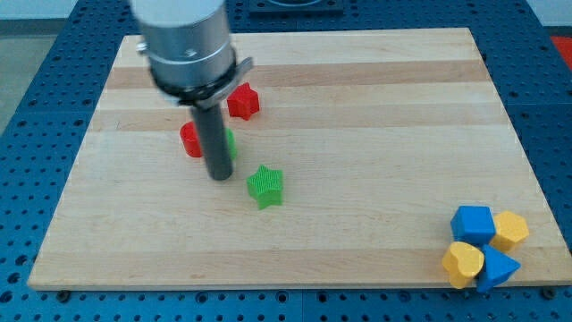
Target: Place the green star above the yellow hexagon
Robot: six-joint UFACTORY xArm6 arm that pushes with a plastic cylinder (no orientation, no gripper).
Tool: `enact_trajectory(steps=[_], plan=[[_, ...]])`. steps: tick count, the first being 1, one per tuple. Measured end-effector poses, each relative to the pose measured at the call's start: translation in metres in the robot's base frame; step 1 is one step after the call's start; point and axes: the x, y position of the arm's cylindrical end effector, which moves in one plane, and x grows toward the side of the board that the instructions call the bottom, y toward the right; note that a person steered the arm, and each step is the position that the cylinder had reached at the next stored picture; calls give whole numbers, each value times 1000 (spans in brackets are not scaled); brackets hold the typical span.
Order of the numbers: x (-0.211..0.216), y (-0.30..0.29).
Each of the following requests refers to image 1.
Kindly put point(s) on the green cylinder block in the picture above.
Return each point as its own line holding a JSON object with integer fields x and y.
{"x": 231, "y": 144}

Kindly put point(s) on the blue triangle block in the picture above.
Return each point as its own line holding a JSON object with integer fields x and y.
{"x": 498, "y": 268}

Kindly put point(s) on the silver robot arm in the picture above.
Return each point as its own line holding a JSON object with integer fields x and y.
{"x": 193, "y": 61}

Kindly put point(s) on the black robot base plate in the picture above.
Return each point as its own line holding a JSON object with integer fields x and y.
{"x": 296, "y": 7}

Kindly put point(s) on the yellow hexagon block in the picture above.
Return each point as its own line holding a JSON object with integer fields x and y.
{"x": 511, "y": 231}

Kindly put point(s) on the red star block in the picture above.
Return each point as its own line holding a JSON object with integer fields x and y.
{"x": 243, "y": 102}

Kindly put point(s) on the red cylinder block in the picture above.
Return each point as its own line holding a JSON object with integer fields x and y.
{"x": 190, "y": 140}

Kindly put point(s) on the green star block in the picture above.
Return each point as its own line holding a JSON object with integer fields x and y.
{"x": 265, "y": 186}

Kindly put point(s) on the blue cube block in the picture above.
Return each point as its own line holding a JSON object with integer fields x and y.
{"x": 473, "y": 225}

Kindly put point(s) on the yellow heart block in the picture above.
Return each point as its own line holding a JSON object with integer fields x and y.
{"x": 463, "y": 262}

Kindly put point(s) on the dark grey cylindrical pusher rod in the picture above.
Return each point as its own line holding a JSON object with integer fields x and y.
{"x": 213, "y": 141}

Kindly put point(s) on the wooden board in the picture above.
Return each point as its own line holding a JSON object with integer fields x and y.
{"x": 380, "y": 134}

